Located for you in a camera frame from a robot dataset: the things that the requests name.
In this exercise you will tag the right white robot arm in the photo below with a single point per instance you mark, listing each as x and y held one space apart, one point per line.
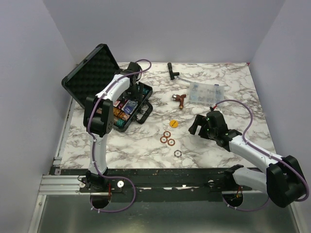
281 178

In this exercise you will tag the clear plastic organizer box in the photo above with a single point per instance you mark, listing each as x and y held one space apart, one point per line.
206 94

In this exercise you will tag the blue card deck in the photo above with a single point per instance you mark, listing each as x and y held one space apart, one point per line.
129 101

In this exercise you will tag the yellow dealer button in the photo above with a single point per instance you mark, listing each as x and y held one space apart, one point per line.
174 123

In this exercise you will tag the orange poker chip left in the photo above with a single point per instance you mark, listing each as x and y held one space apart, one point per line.
163 139

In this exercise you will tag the brown copper tool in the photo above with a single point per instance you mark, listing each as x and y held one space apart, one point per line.
180 99

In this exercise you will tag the aluminium extrusion rail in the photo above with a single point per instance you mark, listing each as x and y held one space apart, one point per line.
59 185

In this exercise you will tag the grey purple poker chip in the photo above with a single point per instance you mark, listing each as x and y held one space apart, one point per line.
177 153

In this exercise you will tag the orange poker chip right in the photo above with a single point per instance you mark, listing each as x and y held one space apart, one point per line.
171 142

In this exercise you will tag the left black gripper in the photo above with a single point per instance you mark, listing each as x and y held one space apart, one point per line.
138 95

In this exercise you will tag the blue dealer button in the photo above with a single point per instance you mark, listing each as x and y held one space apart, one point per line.
130 107

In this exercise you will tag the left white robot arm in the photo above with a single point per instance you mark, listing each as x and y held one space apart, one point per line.
99 117

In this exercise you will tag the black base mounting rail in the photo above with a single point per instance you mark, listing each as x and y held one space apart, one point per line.
156 184

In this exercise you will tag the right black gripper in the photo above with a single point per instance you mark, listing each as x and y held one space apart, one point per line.
200 120

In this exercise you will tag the red card deck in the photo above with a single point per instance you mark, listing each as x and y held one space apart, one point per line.
116 103

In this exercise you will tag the black T-handle wrench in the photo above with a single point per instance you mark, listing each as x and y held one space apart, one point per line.
175 75

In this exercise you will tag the orange poker chip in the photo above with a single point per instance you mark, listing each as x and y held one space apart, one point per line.
171 142
163 139
167 134

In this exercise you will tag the black poker chip case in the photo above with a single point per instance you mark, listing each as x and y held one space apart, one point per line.
93 74

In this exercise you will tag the orange poker chip upper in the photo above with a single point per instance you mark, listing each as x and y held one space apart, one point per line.
167 134

